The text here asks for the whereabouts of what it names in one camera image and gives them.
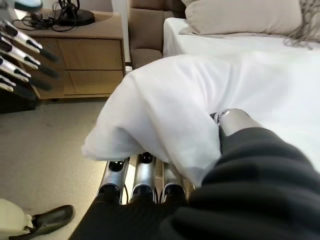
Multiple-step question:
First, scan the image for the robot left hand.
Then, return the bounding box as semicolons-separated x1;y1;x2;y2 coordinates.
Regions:
0;19;62;115

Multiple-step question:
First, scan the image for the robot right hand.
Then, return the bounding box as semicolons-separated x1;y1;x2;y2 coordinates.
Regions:
68;108;320;240

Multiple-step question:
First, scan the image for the white duvet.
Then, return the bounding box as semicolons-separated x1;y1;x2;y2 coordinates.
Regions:
81;51;320;188

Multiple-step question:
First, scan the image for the white fitted bed sheet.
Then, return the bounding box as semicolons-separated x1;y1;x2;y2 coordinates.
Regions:
162;17;320;66

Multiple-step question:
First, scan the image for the beige bed pillow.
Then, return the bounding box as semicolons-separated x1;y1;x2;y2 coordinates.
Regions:
178;0;305;36

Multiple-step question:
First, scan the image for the wooden nightstand with drawers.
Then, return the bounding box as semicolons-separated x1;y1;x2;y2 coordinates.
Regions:
11;7;126;101

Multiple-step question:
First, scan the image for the black lamp base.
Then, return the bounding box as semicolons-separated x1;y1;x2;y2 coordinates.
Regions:
48;0;95;27

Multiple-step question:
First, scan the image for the grey tufted headboard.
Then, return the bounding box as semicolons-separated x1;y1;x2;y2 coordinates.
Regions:
127;0;187;52

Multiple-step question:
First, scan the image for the silver robot right leg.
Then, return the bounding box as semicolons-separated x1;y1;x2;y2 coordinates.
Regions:
0;198;76;238

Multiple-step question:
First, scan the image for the grey fringed decorative cushion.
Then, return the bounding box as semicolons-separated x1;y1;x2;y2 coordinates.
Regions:
283;0;320;51

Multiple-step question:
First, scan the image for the black lamp cable bundle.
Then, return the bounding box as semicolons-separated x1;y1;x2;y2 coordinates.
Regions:
11;13;76;33

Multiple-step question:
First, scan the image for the brown upholstered bed frame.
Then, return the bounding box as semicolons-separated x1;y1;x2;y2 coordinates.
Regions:
130;48;165;73

